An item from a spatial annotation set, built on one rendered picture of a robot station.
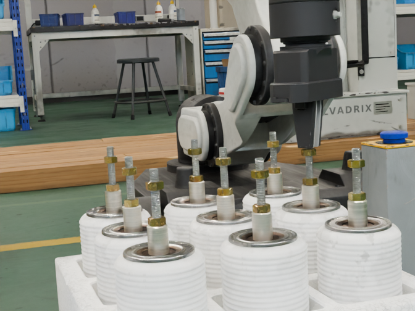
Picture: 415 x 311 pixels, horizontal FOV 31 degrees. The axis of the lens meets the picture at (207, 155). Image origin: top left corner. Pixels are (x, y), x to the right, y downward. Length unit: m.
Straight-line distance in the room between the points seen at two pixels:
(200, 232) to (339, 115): 2.30
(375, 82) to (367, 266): 2.50
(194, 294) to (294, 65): 0.31
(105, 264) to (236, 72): 0.55
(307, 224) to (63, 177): 1.94
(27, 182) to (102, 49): 6.57
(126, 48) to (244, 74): 8.06
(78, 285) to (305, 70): 0.38
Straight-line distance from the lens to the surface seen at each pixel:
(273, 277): 0.79
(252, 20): 1.36
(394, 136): 1.09
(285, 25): 0.92
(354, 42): 3.28
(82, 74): 9.24
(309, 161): 0.96
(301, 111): 0.95
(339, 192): 1.44
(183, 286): 0.75
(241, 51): 1.29
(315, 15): 0.91
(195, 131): 1.61
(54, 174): 2.79
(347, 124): 3.18
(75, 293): 0.92
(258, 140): 1.56
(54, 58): 9.21
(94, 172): 2.81
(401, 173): 1.08
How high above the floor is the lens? 0.45
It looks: 8 degrees down
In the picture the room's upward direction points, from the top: 3 degrees counter-clockwise
